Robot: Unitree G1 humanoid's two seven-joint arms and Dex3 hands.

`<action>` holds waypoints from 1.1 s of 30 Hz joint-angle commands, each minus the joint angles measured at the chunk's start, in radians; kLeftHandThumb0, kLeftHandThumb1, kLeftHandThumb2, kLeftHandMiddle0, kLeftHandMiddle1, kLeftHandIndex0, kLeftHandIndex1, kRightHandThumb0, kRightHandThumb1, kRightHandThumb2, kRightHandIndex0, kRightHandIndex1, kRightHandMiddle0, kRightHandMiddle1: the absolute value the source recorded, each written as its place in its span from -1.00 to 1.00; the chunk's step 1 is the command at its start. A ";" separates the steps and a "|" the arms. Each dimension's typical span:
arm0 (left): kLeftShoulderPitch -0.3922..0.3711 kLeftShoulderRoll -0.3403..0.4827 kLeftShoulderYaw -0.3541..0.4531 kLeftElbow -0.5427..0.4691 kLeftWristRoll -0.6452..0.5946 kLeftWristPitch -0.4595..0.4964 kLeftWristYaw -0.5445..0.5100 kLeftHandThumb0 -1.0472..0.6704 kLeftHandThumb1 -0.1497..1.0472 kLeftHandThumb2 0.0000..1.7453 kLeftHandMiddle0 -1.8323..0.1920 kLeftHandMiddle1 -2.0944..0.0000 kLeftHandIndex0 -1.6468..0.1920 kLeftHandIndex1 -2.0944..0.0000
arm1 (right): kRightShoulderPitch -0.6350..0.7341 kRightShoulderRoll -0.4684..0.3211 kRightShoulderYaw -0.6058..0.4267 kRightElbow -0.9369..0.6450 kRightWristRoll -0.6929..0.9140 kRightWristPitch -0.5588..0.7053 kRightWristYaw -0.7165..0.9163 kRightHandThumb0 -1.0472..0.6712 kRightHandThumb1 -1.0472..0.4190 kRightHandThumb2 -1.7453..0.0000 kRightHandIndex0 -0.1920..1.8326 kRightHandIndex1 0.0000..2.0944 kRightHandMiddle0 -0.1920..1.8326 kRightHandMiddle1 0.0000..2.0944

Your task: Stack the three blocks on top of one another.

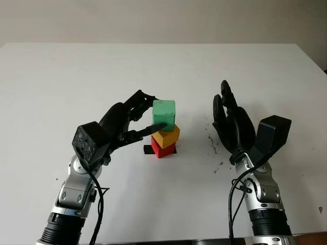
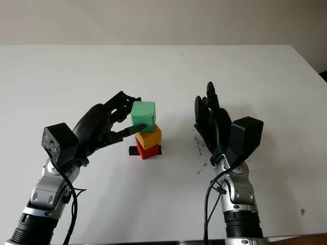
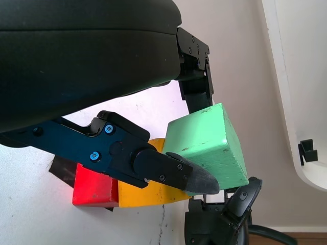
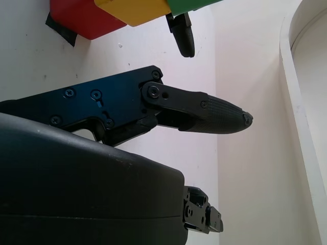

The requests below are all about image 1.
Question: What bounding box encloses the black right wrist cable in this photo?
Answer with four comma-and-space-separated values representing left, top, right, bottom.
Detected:
228, 157, 272, 245

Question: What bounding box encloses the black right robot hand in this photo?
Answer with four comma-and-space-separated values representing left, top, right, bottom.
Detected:
212, 80, 256, 164

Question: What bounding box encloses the green wooden block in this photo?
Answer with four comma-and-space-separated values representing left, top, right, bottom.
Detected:
151, 99, 177, 132

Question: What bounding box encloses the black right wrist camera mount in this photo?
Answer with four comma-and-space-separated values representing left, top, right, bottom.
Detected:
246, 115, 292, 167

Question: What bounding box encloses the yellow wooden block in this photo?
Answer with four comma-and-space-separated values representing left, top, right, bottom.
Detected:
152, 124, 180, 149

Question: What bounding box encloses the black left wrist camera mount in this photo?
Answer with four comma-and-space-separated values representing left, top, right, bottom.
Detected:
72, 121, 113, 167

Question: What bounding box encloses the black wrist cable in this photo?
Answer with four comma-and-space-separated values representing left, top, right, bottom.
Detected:
79, 158, 111, 245
228, 157, 272, 245

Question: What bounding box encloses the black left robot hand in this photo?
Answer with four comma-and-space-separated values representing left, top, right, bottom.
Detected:
98, 89, 169, 154

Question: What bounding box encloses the red wooden block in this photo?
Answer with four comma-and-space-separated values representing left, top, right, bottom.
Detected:
150, 135, 177, 159

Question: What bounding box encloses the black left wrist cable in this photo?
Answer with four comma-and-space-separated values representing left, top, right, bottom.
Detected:
79, 158, 111, 245

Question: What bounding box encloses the black tape strip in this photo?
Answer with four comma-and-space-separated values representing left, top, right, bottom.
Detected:
144, 144, 178, 156

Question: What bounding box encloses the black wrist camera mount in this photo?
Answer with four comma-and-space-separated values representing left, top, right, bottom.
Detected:
246, 115, 292, 167
72, 121, 113, 167

